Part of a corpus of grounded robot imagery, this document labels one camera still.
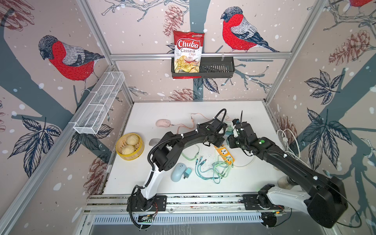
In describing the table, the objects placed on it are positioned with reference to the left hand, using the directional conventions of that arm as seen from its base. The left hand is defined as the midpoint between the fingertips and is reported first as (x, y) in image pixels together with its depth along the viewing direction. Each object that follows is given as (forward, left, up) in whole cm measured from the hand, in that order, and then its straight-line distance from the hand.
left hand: (223, 139), depth 92 cm
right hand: (-3, -2, +9) cm, 9 cm away
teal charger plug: (-19, +22, -3) cm, 30 cm away
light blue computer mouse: (-19, +28, -3) cm, 34 cm away
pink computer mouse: (+15, +41, -3) cm, 44 cm away
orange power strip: (-10, -1, -3) cm, 10 cm away
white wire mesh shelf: (-2, +71, +25) cm, 76 cm away
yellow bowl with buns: (-5, +59, -1) cm, 59 cm away
